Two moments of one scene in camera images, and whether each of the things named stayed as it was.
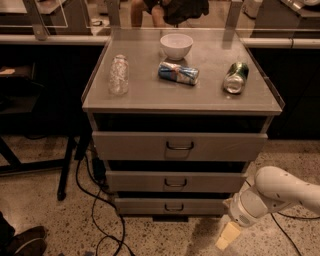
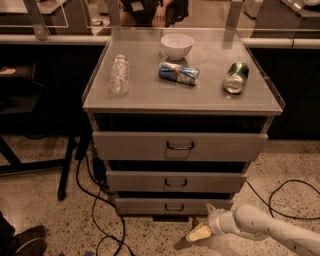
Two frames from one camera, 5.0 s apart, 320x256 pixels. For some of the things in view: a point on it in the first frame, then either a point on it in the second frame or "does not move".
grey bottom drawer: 171,206 does not move
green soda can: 235,77 does not move
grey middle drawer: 175,181 does not move
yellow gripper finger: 230,233 to 201,232
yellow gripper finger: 228,202 to 210,208
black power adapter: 99,169 does not move
